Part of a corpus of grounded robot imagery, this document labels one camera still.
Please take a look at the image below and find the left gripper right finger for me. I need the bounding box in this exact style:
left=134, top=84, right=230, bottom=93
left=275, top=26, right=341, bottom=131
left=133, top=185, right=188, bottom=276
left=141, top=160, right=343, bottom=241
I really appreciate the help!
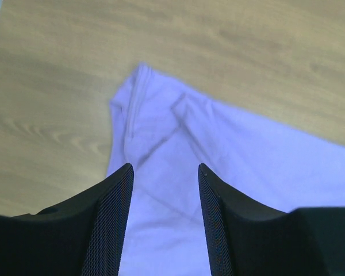
left=198, top=164, right=345, bottom=275

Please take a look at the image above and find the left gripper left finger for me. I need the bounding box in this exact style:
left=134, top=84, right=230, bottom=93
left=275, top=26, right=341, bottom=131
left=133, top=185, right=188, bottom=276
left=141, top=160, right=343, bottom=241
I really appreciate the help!
left=0, top=163, right=134, bottom=275

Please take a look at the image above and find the purple t-shirt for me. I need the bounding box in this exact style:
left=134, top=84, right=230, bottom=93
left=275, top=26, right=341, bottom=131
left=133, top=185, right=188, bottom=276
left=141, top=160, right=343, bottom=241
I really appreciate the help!
left=107, top=64, right=345, bottom=275

